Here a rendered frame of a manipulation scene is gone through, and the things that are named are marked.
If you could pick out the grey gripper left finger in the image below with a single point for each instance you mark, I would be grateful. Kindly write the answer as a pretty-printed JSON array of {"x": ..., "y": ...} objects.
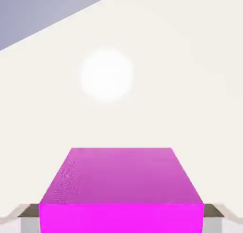
[{"x": 28, "y": 217}]

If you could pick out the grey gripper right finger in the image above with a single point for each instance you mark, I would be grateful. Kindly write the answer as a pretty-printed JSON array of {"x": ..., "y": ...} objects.
[{"x": 214, "y": 217}]

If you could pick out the small magenta cube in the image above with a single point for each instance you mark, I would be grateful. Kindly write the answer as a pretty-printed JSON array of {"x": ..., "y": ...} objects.
[{"x": 121, "y": 198}]

